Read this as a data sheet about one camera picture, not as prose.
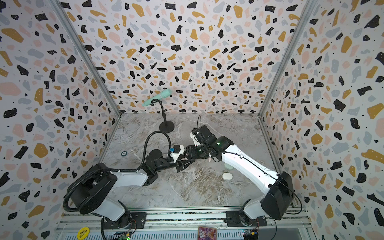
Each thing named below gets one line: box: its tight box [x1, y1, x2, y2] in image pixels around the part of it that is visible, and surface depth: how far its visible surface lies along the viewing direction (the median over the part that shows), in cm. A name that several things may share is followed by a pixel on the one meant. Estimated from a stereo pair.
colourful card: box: [197, 226, 217, 240], surface depth 71 cm
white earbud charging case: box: [222, 172, 233, 181], surface depth 90 cm
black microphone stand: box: [151, 98, 175, 133], surface depth 115 cm
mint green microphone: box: [142, 89, 172, 107], surface depth 89 cm
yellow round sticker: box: [77, 227, 90, 240], surface depth 71 cm
